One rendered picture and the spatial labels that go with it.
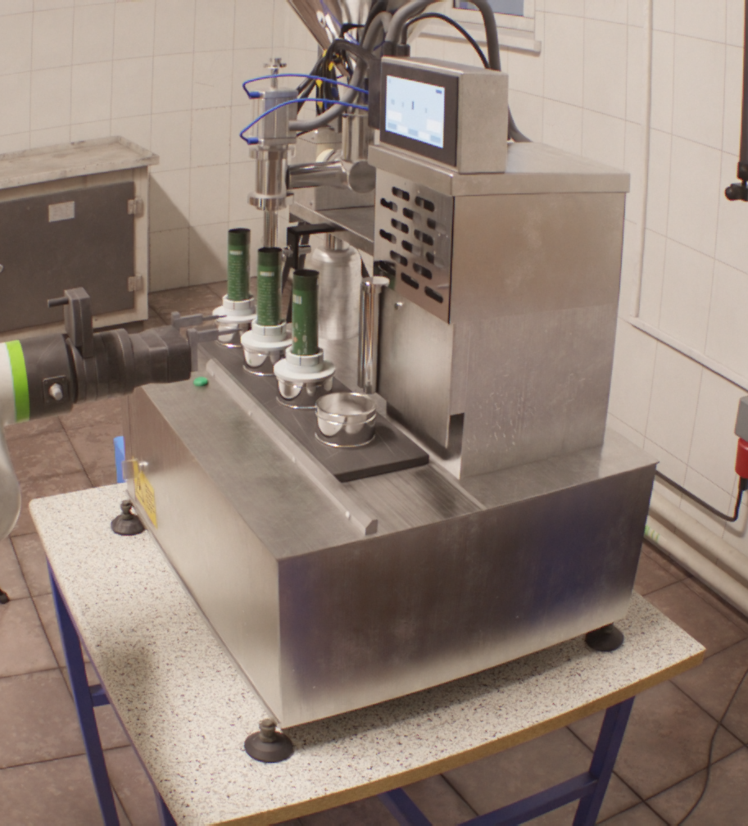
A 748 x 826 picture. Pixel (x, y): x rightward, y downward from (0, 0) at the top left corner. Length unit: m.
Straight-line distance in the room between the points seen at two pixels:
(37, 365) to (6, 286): 3.08
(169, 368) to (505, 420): 0.37
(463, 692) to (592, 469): 0.31
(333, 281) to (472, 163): 0.51
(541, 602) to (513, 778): 1.05
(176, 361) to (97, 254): 3.09
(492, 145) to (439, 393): 0.28
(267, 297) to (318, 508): 0.35
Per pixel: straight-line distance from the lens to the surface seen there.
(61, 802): 2.18
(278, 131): 1.29
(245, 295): 1.45
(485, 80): 1.03
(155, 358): 1.17
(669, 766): 2.33
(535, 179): 1.08
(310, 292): 1.24
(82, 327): 1.14
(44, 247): 4.19
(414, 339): 1.15
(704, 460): 2.88
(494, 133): 1.04
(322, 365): 1.27
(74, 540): 1.58
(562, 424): 1.21
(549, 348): 1.16
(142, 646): 1.35
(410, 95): 1.09
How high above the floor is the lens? 1.56
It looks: 25 degrees down
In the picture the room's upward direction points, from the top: 2 degrees clockwise
